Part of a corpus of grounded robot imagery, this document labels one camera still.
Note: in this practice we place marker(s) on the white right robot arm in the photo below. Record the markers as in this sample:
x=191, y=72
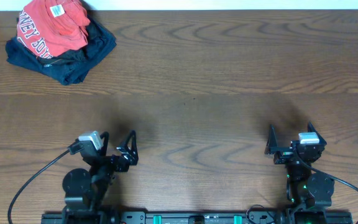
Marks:
x=309, y=192

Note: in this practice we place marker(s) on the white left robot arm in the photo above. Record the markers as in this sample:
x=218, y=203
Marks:
x=85, y=189

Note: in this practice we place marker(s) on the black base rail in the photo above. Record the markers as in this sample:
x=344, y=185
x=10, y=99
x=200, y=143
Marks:
x=254, y=216

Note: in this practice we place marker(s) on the dark navy folded shirt pile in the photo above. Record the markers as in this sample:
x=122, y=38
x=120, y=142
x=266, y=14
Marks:
x=70, y=67

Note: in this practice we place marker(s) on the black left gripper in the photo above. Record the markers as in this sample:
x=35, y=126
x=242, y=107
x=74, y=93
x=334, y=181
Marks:
x=114, y=164

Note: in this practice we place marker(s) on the orange red t-shirt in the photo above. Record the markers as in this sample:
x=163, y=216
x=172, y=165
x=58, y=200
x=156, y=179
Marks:
x=49, y=28

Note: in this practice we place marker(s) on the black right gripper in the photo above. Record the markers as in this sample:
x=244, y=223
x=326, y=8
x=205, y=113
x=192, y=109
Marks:
x=283, y=154

